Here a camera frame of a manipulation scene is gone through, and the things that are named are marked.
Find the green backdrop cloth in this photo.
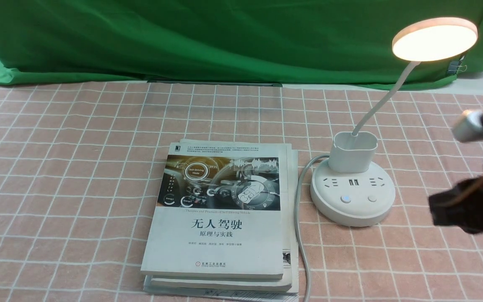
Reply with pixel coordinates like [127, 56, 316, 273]
[0, 0, 483, 90]

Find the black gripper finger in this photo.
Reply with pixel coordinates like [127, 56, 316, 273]
[428, 175, 483, 234]

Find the white power cable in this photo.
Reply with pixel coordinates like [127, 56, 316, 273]
[294, 154, 330, 302]

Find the pink checked tablecloth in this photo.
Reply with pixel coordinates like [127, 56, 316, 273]
[0, 82, 483, 302]

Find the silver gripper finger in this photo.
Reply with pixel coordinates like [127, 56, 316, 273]
[452, 110, 483, 143]

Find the white desk lamp with socket base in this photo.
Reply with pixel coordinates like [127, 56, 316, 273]
[310, 17, 478, 227]

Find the bottom white book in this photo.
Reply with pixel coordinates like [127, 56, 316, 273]
[143, 139, 299, 302]

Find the top grey self-driving book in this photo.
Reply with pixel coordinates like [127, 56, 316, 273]
[141, 143, 289, 280]

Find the blue binder clip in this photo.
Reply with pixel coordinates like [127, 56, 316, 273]
[447, 57, 467, 76]

